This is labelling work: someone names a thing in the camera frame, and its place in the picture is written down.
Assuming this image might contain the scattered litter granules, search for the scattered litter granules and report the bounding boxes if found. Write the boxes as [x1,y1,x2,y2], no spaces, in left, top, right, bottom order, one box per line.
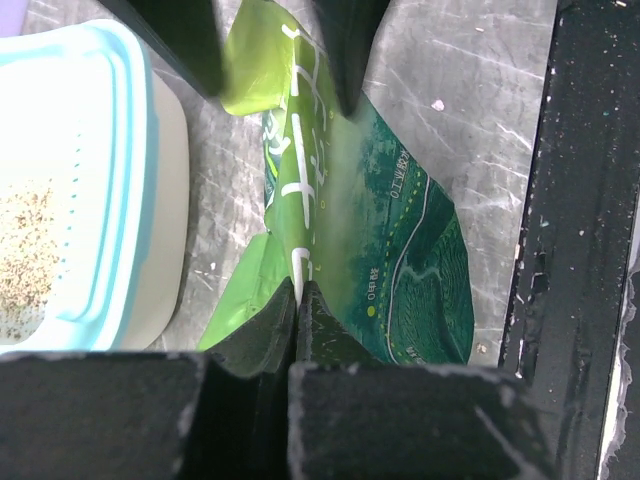
[1,180,59,345]

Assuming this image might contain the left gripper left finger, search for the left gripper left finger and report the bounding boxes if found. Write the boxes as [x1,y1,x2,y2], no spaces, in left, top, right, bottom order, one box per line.
[1,280,295,479]

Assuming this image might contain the green litter bag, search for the green litter bag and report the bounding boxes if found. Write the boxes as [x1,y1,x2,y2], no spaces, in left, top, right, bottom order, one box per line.
[199,1,474,364]

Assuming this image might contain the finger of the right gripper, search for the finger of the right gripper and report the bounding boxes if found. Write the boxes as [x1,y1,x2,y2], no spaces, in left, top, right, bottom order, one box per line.
[100,0,225,98]
[311,0,391,118]

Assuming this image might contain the teal litter box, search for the teal litter box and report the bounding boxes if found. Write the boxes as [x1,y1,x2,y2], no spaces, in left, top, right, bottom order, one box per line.
[1,19,189,353]

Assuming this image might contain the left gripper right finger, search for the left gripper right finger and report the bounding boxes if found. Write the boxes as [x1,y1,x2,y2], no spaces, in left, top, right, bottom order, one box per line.
[287,282,555,479]

